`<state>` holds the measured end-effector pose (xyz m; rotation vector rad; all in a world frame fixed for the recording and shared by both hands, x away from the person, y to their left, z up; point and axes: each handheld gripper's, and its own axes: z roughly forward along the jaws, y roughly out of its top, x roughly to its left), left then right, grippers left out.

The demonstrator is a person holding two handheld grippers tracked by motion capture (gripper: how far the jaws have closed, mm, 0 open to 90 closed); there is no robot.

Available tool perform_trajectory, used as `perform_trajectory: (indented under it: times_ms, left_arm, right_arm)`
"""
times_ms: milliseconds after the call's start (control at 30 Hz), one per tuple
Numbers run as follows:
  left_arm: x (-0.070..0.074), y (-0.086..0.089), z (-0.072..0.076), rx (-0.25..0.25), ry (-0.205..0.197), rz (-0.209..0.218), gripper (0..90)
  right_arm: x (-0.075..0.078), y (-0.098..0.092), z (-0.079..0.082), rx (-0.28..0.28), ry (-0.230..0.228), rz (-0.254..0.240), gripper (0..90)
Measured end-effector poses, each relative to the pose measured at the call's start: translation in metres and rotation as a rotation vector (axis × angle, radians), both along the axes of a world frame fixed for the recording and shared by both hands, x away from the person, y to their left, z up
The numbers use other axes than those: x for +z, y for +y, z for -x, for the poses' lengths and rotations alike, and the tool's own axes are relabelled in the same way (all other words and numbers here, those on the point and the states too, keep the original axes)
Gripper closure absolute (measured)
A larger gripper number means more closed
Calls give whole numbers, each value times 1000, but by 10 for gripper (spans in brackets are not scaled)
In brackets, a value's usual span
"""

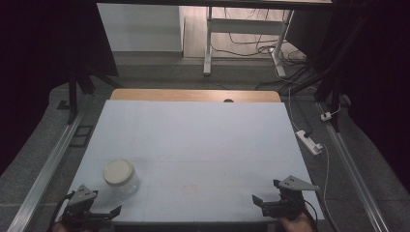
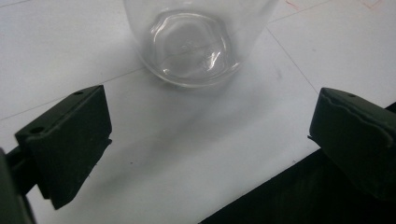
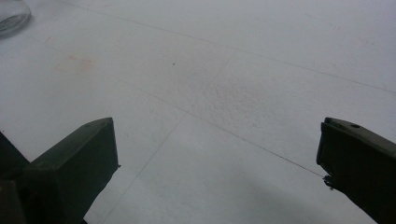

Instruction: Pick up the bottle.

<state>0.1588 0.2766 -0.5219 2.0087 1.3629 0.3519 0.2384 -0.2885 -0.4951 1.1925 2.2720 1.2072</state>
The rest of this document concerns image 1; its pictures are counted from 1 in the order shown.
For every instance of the small white adapter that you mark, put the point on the small white adapter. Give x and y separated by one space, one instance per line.
326 116

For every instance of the person's left hand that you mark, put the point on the person's left hand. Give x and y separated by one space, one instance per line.
58 228

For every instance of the wooden table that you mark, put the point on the wooden table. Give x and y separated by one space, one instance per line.
180 95

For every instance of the white desk frame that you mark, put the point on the white desk frame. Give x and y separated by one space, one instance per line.
245 26

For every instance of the black curtain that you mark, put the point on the black curtain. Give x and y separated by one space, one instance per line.
42 64
374 80

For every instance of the black metal stand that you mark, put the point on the black metal stand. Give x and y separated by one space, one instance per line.
333 90
73 93

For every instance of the person's right hand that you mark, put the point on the person's right hand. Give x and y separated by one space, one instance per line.
298 224

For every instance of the clear glass jar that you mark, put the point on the clear glass jar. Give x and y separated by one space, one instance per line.
129 187

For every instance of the black rectangular floor frame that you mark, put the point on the black rectangular floor frame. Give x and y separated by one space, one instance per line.
81 136

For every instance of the white power strip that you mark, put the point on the white power strip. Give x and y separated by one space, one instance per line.
308 141

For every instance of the cream plastic jar lid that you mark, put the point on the cream plastic jar lid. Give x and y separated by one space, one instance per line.
118 171

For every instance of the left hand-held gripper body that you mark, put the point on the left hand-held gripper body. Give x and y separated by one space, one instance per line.
80 206

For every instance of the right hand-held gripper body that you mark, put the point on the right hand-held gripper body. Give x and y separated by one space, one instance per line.
288 201

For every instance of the aluminium rail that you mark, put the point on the aluminium rail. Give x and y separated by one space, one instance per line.
354 174
48 167

